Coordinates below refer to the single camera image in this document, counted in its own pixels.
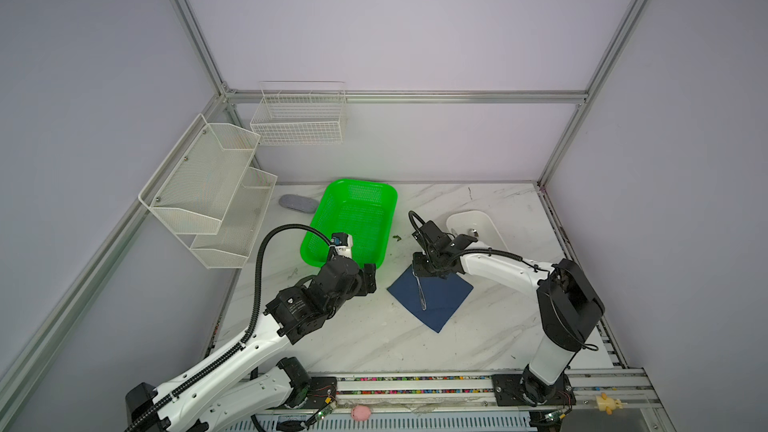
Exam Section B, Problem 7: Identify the dark blue paper napkin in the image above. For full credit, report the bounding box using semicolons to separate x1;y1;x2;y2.
387;267;474;333

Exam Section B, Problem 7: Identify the green plastic basket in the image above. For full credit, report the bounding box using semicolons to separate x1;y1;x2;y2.
310;179;398;267

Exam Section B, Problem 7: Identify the silver fork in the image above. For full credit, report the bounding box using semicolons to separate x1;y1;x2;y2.
412;270;428;311

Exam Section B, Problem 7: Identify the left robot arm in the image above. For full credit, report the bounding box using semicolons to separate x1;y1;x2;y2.
126;233;376;431

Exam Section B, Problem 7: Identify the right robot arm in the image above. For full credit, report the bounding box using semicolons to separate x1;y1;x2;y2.
408;210;605;406

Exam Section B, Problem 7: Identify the white rectangular tray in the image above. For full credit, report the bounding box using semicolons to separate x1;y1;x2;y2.
446;210;509;251

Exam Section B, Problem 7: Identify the grey oval pouch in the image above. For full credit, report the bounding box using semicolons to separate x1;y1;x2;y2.
278;194;319;214

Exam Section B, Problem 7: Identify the pink toy ball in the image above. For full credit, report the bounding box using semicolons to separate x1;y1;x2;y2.
350;404;372;422

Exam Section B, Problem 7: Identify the white mesh two-tier shelf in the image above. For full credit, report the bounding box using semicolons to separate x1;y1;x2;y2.
138;115;277;269

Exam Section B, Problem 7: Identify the yellow toy figure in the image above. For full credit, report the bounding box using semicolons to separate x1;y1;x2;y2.
595;393;625;415

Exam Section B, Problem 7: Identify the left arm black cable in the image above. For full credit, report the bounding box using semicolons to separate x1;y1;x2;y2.
124;223;334;432

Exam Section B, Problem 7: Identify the white wire basket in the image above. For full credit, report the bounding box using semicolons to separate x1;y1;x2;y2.
250;81;347;146

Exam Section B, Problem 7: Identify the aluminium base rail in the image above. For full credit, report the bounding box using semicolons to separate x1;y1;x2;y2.
157;367;676;432

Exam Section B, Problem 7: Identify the aluminium frame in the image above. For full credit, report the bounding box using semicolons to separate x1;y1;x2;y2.
1;0;651;430

